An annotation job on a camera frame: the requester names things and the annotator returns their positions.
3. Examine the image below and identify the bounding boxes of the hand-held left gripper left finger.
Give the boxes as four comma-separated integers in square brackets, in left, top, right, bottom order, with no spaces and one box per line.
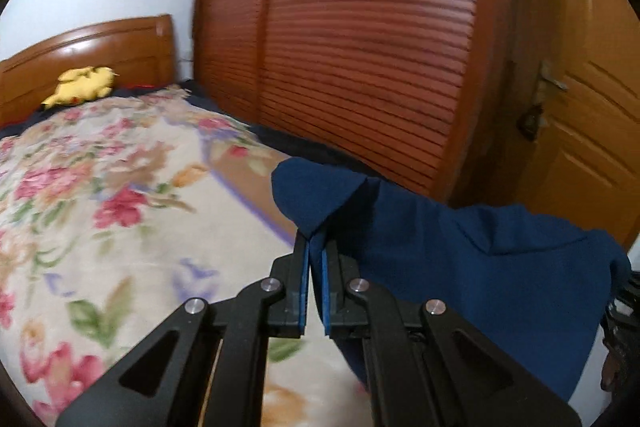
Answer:
[55,232,311,427]

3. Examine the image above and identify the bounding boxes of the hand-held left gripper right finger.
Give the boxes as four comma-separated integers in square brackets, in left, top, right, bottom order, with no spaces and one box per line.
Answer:
[320,238,583,427]

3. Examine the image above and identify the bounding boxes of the blue suit jacket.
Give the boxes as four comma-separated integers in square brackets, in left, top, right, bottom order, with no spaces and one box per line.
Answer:
[270,157,632,403]

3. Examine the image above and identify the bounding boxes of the person's right hand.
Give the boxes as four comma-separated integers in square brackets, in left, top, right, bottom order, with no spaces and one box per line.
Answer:
[600,349,626,393]

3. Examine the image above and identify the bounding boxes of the wooden door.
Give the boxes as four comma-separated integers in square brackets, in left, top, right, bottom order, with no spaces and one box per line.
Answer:
[500,0,640,253]

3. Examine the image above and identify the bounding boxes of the floral blanket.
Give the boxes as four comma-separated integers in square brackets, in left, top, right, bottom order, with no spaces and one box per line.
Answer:
[0,87,371,427]

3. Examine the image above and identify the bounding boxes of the hanging keys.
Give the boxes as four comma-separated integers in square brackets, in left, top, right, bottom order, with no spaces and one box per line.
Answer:
[517,104,546,140]

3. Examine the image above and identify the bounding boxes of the wooden louvered wardrobe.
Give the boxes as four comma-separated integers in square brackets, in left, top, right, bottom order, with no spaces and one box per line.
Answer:
[192,0,531,208]

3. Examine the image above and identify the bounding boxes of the yellow plush toy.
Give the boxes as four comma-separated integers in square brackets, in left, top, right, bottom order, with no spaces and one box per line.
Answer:
[41,66,116,109]

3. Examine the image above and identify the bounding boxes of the wooden headboard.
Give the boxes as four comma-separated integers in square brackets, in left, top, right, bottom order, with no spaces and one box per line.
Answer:
[0,14,176,128]

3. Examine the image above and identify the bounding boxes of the metal door handle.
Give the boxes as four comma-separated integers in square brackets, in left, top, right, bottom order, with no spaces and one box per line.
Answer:
[537,59,568,92]

